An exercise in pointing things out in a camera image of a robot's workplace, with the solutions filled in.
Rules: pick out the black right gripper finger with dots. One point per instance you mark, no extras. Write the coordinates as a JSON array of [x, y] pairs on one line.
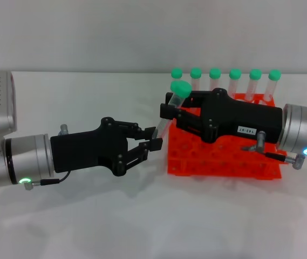
[[169, 112], [199, 96]]

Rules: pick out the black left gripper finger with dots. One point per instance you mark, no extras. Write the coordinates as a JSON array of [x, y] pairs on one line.
[[134, 129], [155, 145]]

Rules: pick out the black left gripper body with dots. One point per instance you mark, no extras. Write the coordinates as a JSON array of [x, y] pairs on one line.
[[88, 151]]

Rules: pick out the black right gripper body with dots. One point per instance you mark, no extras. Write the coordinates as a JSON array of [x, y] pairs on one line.
[[237, 116]]

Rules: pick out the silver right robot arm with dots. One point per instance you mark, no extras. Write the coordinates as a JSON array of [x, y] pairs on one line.
[[299, 129]]

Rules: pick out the orange test tube rack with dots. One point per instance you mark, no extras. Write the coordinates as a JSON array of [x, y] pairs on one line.
[[223, 159]]

